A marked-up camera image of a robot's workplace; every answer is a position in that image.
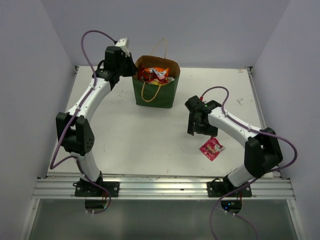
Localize red Doritos bag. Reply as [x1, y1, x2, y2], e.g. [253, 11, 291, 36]
[137, 64, 150, 83]

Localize small pink candy bag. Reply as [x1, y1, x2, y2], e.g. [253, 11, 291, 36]
[199, 137, 225, 162]

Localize Fox's fruits candy bag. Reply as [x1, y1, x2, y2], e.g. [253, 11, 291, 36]
[142, 67, 170, 85]

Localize green paper bag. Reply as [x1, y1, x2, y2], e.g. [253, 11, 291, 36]
[131, 38, 181, 109]

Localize silver foil packet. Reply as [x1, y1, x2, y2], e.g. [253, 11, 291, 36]
[167, 77, 175, 83]

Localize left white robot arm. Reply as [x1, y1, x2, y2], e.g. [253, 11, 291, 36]
[55, 38, 137, 197]

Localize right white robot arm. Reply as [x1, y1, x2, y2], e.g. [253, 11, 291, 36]
[185, 95, 283, 197]

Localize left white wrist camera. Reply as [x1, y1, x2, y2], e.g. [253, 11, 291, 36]
[115, 37, 130, 56]

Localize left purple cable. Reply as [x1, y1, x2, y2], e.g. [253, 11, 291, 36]
[49, 29, 118, 215]

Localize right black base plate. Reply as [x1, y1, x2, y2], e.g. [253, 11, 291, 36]
[206, 178, 253, 198]

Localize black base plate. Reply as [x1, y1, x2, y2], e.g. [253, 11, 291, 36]
[72, 179, 120, 198]
[206, 178, 253, 198]

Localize aluminium frame rail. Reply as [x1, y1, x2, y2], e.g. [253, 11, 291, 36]
[32, 173, 295, 200]

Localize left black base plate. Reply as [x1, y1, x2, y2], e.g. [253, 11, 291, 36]
[72, 179, 120, 198]

